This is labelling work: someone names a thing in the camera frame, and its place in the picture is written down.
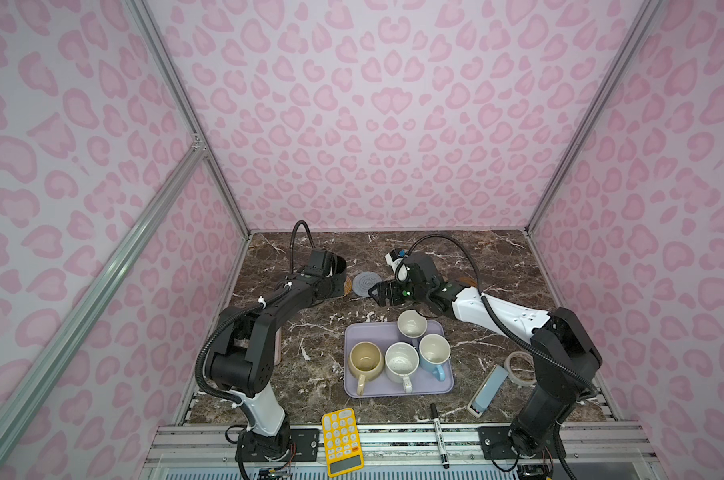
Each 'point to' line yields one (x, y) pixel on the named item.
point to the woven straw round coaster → (347, 286)
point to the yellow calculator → (341, 442)
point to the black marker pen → (439, 435)
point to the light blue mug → (434, 351)
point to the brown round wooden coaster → (468, 281)
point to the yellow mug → (365, 361)
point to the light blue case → (486, 391)
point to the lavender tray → (424, 381)
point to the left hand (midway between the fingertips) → (339, 280)
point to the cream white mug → (401, 359)
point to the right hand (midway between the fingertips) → (382, 286)
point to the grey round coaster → (363, 282)
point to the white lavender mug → (411, 324)
